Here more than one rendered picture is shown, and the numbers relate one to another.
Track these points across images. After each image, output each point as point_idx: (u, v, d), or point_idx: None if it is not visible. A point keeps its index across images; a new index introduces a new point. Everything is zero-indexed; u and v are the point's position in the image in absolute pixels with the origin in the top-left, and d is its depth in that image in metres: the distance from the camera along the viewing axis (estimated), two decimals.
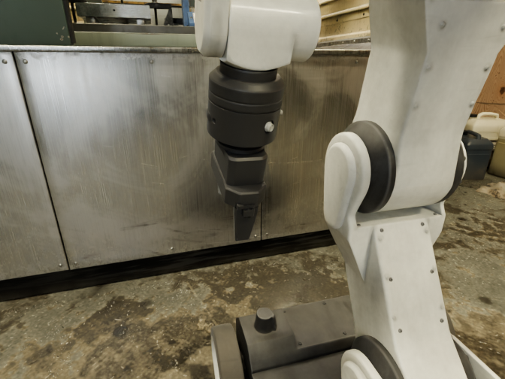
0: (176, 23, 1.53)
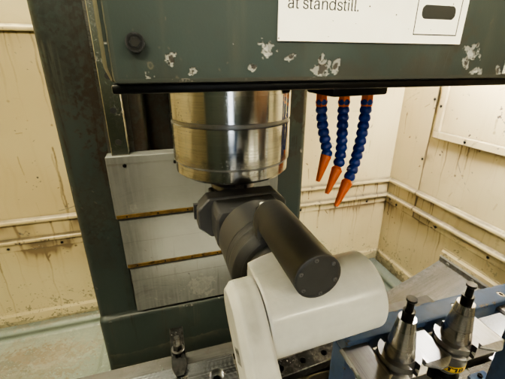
0: None
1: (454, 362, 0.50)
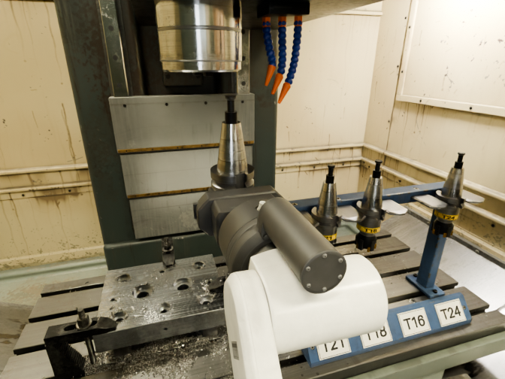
0: None
1: (369, 224, 0.68)
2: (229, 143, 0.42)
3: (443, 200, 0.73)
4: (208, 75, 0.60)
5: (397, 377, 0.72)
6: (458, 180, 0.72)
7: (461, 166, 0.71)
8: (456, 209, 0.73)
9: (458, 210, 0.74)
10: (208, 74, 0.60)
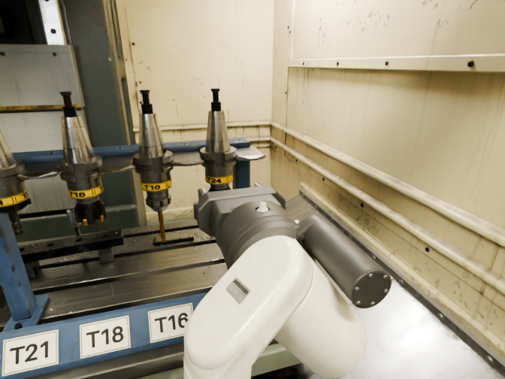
0: (25, 264, 0.72)
1: (71, 185, 0.48)
2: (145, 130, 0.49)
3: (201, 156, 0.54)
4: None
5: None
6: (213, 128, 0.52)
7: (216, 107, 0.52)
8: (219, 168, 0.54)
9: (225, 171, 0.54)
10: None
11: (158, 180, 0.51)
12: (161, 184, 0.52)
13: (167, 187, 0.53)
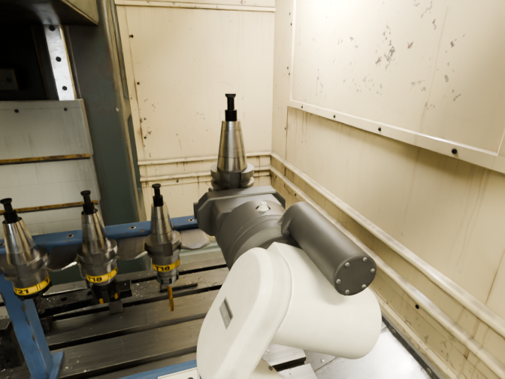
0: (40, 319, 0.77)
1: (89, 271, 0.53)
2: (156, 220, 0.54)
3: (213, 176, 0.44)
4: None
5: None
6: (228, 142, 0.42)
7: (231, 116, 0.42)
8: None
9: None
10: None
11: (167, 262, 0.56)
12: (170, 265, 0.57)
13: (176, 266, 0.58)
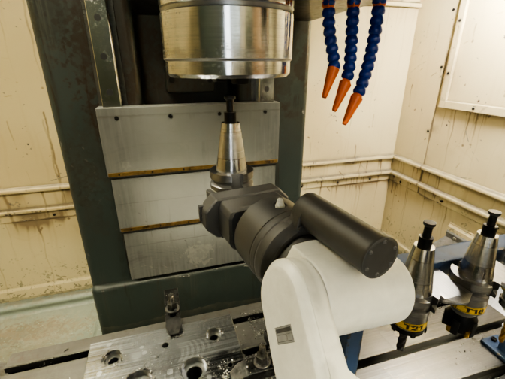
0: None
1: (473, 302, 0.46)
2: None
3: (214, 179, 0.44)
4: (241, 83, 0.38)
5: None
6: (229, 144, 0.42)
7: (231, 119, 0.42)
8: None
9: None
10: (240, 80, 0.37)
11: None
12: None
13: None
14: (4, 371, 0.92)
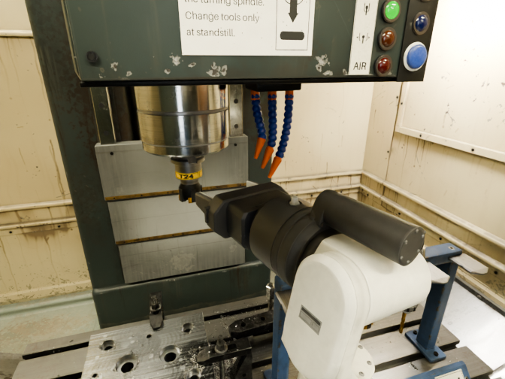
0: (249, 336, 0.87)
1: None
2: None
3: None
4: None
5: None
6: None
7: None
8: (192, 165, 0.58)
9: (197, 167, 0.58)
10: None
11: None
12: None
13: None
14: (19, 360, 1.10)
